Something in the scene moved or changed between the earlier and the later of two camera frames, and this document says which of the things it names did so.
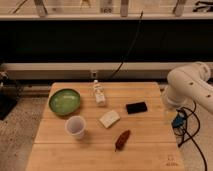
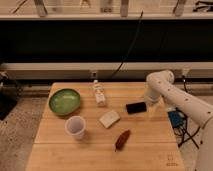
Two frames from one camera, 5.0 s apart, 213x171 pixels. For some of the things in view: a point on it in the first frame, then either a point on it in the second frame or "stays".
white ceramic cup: [75, 126] stays
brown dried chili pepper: [122, 140] stays
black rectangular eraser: [136, 107] stays
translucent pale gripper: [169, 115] to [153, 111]
